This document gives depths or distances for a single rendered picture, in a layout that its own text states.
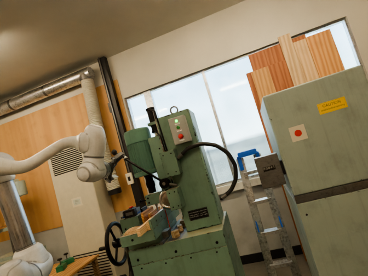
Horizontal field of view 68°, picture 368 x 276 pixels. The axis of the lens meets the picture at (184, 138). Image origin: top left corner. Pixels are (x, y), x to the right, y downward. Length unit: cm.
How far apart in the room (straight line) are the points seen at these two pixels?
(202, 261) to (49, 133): 284
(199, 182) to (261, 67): 170
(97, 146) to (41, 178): 267
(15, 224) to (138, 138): 81
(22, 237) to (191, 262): 92
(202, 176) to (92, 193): 183
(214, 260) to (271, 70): 199
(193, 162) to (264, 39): 189
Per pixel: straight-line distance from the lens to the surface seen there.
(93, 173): 138
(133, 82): 336
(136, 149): 176
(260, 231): 237
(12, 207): 176
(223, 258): 162
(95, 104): 339
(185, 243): 163
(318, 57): 302
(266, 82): 290
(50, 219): 403
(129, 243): 166
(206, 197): 165
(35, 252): 176
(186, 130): 158
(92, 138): 140
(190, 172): 165
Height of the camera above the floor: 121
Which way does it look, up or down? 5 degrees up
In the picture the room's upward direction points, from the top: 16 degrees counter-clockwise
